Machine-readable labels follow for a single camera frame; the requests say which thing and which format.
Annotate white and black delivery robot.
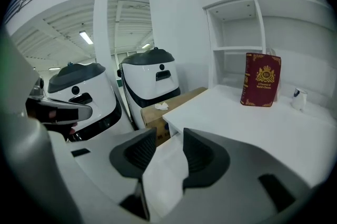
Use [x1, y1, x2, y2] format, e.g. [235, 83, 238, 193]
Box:
[47, 62, 123, 141]
[117, 46, 182, 130]

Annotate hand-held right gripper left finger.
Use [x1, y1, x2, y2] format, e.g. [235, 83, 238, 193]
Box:
[48, 128, 158, 220]

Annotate white drawer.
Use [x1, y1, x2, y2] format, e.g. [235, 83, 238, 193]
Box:
[144, 135, 190, 192]

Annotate white desk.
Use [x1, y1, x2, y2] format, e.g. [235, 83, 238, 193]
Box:
[162, 84, 336, 188]

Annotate brown cardboard box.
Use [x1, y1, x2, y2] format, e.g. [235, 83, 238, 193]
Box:
[140, 86, 209, 147]

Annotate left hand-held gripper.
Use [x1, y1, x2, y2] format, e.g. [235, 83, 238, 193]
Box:
[26, 75, 93, 126]

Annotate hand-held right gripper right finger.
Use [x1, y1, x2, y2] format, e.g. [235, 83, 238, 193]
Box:
[182, 128, 318, 223]

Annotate white hutch shelf unit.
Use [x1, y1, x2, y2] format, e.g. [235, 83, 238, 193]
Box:
[193, 0, 335, 102]

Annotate red book with gold crest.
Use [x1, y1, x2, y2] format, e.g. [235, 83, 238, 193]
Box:
[240, 52, 282, 108]

